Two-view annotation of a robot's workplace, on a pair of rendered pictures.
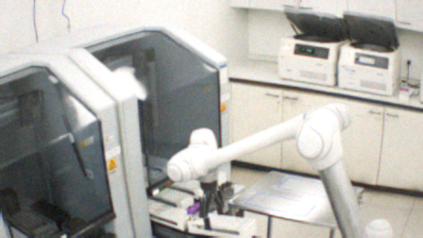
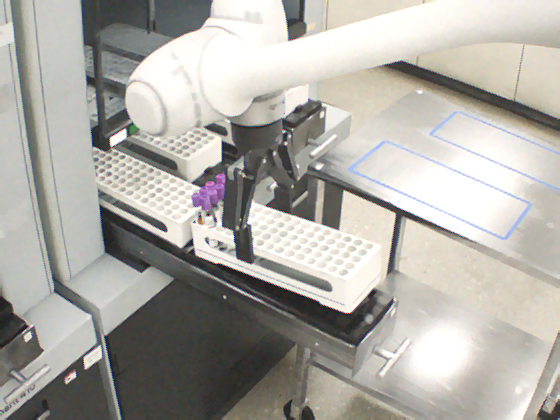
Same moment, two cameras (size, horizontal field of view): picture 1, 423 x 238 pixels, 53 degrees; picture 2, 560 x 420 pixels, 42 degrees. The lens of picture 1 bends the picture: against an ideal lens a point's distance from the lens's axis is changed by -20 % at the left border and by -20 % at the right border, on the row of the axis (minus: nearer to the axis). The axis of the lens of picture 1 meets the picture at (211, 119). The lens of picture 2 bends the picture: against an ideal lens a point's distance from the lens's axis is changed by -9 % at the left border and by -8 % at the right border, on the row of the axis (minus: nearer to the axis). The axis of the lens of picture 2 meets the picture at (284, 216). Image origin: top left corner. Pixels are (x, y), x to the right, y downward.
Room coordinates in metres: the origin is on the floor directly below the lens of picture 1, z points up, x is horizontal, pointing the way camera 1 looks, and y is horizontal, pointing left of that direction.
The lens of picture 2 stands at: (0.96, -0.03, 1.65)
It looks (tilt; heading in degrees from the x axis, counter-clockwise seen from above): 37 degrees down; 0
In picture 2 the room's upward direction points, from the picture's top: 3 degrees clockwise
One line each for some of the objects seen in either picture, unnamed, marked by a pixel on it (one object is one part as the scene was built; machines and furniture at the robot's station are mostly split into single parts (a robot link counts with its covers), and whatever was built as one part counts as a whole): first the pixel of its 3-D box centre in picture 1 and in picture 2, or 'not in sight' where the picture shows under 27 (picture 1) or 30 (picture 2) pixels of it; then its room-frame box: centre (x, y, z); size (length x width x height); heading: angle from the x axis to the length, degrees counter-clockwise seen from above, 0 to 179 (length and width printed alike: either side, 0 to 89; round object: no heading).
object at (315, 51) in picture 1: (316, 42); not in sight; (4.39, -0.97, 1.22); 0.62 x 0.56 x 0.64; 145
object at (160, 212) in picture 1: (162, 214); (137, 193); (2.08, 0.24, 0.83); 0.30 x 0.10 x 0.06; 57
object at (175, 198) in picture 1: (163, 197); (150, 139); (2.27, 0.25, 0.83); 0.30 x 0.10 x 0.06; 57
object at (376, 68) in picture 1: (371, 49); not in sight; (4.08, -1.47, 1.24); 0.62 x 0.56 x 0.69; 148
